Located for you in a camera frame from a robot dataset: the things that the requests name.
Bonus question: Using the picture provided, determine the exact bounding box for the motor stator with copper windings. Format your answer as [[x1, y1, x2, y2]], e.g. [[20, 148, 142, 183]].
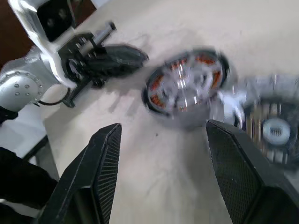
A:
[[141, 48, 231, 128]]

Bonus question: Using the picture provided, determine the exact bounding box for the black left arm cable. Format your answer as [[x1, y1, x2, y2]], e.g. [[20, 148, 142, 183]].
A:
[[38, 90, 71, 106]]

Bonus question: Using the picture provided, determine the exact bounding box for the black table frame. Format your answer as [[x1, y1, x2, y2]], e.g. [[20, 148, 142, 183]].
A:
[[22, 135, 60, 182]]

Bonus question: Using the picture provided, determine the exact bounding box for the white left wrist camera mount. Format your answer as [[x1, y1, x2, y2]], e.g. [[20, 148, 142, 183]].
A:
[[8, 0, 78, 88]]

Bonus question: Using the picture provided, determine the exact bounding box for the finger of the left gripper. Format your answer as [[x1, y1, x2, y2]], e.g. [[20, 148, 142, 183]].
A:
[[103, 43, 150, 65], [89, 61, 143, 78]]

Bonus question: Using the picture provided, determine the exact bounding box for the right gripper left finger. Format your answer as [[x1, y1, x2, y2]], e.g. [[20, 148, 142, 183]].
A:
[[32, 123, 122, 224]]

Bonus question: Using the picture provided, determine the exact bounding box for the grey motor end cover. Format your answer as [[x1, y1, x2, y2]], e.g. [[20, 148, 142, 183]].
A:
[[210, 74, 299, 168]]

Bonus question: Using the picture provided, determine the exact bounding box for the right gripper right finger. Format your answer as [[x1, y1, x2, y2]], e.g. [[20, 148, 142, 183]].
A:
[[205, 119, 299, 224]]

